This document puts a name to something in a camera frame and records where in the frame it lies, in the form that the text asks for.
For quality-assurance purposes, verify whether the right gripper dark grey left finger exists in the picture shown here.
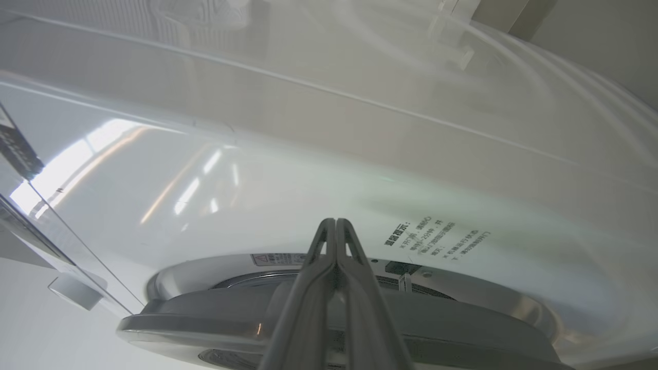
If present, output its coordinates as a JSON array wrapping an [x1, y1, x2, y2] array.
[[260, 218, 337, 370]]

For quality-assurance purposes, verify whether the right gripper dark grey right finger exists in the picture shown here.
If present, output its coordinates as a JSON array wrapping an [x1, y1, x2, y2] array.
[[337, 218, 412, 370]]

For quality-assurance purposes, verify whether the round black washing machine door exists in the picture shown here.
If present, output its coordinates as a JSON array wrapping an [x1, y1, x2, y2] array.
[[117, 280, 574, 370]]

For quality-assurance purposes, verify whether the white front-load washing machine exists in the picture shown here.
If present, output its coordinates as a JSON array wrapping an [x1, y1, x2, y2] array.
[[0, 0, 658, 370]]

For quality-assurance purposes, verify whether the grey warning sticker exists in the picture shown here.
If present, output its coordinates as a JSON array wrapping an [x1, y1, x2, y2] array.
[[251, 253, 309, 267]]

